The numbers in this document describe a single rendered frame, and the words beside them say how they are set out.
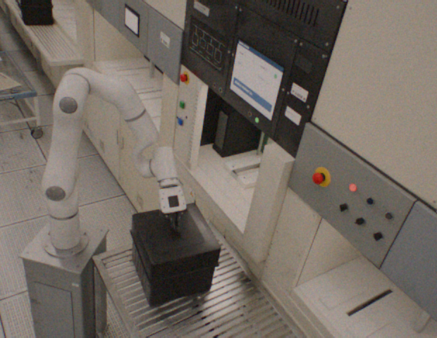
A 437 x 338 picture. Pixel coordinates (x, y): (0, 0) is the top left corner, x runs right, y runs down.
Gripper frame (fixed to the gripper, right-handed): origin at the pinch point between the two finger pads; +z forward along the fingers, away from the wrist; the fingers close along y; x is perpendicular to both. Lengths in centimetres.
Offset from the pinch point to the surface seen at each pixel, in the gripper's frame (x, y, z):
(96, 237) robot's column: 39.7, -25.7, -0.6
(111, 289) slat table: 18.3, -25.8, 20.8
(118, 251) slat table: 31.7, -18.1, 7.4
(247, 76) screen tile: -23, 32, -52
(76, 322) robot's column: 55, -38, 36
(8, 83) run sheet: 220, -53, -138
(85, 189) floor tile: 184, -10, -37
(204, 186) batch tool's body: 39, 31, -15
